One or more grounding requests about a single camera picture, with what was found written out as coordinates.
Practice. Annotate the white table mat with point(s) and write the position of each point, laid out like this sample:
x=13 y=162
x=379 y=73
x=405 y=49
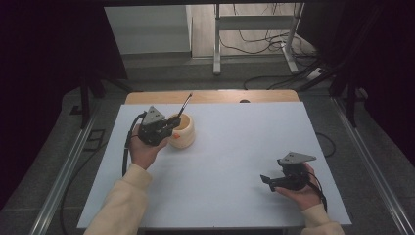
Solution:
x=221 y=169

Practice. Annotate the white metal stand frame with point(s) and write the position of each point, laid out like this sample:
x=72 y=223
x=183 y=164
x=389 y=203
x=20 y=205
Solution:
x=254 y=23

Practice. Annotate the aluminium rail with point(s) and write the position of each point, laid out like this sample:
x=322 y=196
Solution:
x=62 y=182
x=372 y=163

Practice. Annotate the black pen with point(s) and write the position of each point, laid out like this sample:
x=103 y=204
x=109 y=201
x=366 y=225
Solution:
x=184 y=105

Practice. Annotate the cream pen holder orange dot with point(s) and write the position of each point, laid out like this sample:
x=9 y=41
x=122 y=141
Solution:
x=185 y=135

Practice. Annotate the person's right hand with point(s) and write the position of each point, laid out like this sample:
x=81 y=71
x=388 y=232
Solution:
x=305 y=197

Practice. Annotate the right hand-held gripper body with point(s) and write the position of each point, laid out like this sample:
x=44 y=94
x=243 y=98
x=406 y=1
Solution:
x=295 y=178

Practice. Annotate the person's left hand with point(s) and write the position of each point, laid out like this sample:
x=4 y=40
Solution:
x=145 y=153

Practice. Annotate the black metal stand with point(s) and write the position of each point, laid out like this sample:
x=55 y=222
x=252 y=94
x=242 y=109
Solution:
x=85 y=104
x=350 y=98

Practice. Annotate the white power strip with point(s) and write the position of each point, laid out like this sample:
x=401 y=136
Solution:
x=314 y=74

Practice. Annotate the grey white panel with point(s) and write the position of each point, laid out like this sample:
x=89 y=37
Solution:
x=147 y=29

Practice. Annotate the wooden table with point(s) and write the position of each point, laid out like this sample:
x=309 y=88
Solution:
x=215 y=97

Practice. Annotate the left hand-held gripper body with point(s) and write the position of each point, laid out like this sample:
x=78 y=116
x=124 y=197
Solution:
x=153 y=130

